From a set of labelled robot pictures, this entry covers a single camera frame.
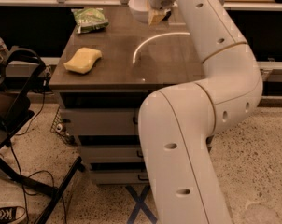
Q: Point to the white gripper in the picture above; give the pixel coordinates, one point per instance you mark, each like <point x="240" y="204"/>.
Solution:
<point x="160" y="2"/>

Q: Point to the white ceramic bowl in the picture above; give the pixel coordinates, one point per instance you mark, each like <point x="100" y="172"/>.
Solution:
<point x="139" y="9"/>

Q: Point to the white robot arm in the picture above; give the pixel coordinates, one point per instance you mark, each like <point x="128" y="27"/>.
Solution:
<point x="175" y="122"/>

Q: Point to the blue white snack bag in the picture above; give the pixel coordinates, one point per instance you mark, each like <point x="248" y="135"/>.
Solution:
<point x="168" y="15"/>

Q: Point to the green jalapeno chip bag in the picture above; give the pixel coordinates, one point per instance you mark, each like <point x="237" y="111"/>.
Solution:
<point x="89" y="19"/>

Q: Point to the yellow sponge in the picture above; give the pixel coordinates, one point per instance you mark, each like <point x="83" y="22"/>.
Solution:
<point x="83" y="60"/>

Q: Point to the grey drawer cabinet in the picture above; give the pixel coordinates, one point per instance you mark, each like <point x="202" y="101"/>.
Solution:
<point x="136" y="60"/>

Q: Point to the top grey drawer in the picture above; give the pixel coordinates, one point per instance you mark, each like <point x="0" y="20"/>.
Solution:
<point x="100" y="121"/>

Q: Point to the blue tape cross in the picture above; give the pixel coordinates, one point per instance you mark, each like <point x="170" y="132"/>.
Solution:
<point x="140" y="205"/>

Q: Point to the black white sneaker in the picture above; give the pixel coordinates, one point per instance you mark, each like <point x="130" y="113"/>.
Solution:
<point x="12" y="215"/>

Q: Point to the wire mesh basket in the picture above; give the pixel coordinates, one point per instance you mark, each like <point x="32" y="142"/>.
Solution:
<point x="58" y="127"/>

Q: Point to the black cart frame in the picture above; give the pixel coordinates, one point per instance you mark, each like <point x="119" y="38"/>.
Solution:
<point x="14" y="113"/>

